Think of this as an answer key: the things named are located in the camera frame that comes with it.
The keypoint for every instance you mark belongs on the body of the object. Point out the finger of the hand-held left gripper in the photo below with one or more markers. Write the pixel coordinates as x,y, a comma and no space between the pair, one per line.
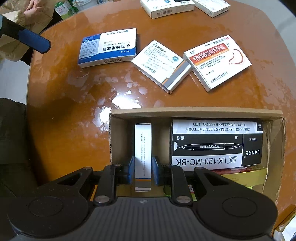
34,40

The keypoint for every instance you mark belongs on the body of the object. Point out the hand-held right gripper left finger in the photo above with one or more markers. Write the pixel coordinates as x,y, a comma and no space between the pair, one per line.
131,171

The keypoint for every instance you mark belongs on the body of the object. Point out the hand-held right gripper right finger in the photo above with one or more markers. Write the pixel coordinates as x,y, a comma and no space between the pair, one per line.
157,171

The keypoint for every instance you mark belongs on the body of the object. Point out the white grey-striped medicine box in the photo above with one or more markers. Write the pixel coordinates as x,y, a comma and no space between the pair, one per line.
143,148
159,62

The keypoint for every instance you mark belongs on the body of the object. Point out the black marker pen box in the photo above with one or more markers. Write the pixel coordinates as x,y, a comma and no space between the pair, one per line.
215,143

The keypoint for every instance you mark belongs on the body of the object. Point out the brown cardboard box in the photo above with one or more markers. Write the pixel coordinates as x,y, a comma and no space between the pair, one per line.
185,112

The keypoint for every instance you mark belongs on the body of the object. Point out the red medicine box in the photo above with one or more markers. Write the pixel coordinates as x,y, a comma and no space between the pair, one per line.
229,171

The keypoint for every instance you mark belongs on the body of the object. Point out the blue white capsule box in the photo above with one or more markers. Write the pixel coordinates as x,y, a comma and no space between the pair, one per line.
106,47

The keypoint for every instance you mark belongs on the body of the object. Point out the long gold box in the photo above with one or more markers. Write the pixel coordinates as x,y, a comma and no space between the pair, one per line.
245,177

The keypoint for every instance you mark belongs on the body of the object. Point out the white red-label medicine box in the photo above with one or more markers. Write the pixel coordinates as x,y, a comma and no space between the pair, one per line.
215,62

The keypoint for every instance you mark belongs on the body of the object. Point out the teal black white medicine box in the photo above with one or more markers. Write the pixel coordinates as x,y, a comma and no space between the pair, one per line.
166,8

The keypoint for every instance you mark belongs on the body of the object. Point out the plain white medicine box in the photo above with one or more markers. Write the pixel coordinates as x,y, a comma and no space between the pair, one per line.
211,7

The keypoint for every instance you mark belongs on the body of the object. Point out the wooden desktop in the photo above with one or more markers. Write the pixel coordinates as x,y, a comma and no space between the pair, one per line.
69,104

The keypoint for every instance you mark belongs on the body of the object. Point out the person's dark green jacket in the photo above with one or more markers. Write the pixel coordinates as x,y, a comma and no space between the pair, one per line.
13,139

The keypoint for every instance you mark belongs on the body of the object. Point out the white tissue pack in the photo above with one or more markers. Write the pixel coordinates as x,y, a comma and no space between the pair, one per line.
285,224

